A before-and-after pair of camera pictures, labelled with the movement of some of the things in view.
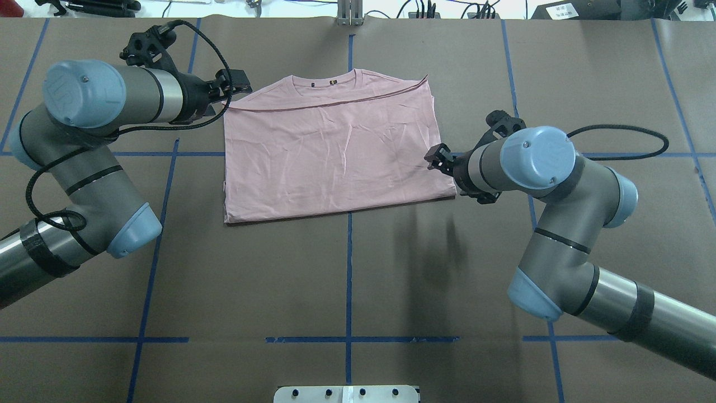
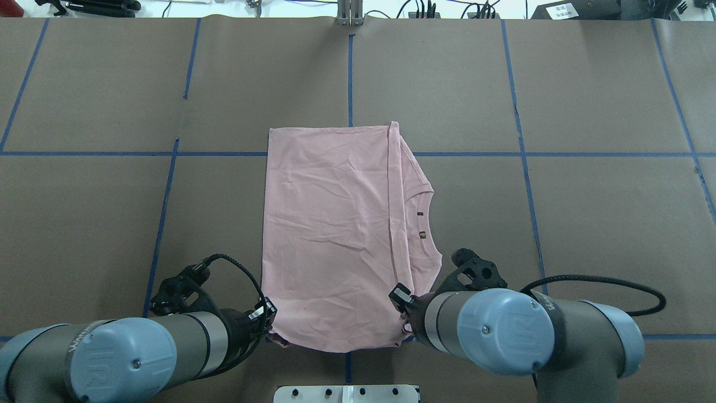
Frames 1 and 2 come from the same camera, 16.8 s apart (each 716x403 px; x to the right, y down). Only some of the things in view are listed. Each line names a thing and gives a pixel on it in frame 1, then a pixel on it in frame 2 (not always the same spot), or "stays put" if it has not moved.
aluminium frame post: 349,12 stays put
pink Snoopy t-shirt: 330,143 → 348,237
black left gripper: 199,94 → 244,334
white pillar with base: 347,394 stays put
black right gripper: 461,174 → 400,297
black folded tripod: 94,8 stays put
